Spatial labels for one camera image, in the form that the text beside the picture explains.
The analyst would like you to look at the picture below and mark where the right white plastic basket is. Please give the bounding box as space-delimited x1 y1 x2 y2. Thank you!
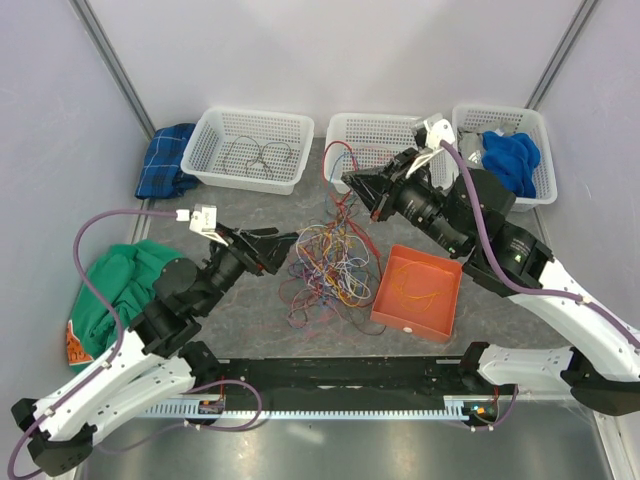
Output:
452 104 557 212

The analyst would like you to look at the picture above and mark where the orange plastic tray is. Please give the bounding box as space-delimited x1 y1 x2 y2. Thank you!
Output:
370 244 462 343

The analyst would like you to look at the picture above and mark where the grey sock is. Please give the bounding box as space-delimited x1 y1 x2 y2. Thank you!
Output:
457 121 516 169

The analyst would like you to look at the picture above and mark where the red wire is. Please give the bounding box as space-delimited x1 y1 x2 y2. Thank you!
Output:
322 141 361 206

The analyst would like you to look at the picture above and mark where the yellow wire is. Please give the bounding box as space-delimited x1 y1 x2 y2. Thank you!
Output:
390 260 457 315

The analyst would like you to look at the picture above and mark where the multicoloured wire pile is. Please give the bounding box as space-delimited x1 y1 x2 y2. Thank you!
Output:
278 194 387 337

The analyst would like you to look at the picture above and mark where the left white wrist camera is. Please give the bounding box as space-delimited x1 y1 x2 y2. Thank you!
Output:
175 204 229 247

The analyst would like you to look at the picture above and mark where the blue fleece cloth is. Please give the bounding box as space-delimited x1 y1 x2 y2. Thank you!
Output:
482 131 541 198

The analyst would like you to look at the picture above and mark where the white plastic basket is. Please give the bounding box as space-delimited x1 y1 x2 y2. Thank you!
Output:
181 107 315 196
452 104 557 212
323 112 452 200

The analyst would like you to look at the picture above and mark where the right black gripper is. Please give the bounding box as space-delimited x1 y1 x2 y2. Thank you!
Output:
344 146 468 256

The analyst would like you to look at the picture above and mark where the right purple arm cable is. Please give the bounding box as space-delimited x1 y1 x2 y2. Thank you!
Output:
439 139 640 349

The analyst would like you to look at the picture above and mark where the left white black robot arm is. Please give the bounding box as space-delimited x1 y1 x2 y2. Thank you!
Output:
11 225 299 477

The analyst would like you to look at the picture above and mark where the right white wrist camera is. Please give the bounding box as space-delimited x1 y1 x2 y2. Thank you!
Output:
405 113 456 179

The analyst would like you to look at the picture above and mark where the left white plastic basket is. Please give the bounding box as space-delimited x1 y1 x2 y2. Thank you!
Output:
181 107 315 196

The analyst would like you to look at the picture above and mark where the middle white plastic basket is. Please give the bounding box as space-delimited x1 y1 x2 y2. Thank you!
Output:
323 112 452 200

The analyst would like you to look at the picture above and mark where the brown wire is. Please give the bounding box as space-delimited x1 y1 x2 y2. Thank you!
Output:
220 135 297 179

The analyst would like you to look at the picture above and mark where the light blue slotted cable duct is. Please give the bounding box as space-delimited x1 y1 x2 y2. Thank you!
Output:
139 390 497 421

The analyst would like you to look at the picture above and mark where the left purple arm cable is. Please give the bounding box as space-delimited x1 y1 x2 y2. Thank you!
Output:
6 208 179 480

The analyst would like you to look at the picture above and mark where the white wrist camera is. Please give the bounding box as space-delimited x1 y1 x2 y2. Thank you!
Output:
405 113 456 179
175 204 229 247

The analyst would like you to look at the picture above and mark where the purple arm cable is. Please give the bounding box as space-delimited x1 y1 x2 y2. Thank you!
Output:
439 139 640 349
6 208 179 480

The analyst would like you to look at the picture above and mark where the blue plaid cloth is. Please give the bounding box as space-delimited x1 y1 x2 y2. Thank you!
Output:
134 123 199 200

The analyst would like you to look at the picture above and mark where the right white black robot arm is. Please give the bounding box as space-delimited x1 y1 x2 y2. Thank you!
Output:
342 144 639 416

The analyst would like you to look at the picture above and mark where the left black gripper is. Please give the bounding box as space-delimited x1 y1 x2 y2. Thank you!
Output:
196 221 301 315

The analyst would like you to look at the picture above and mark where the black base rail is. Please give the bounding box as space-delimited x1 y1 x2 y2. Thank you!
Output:
179 341 514 409

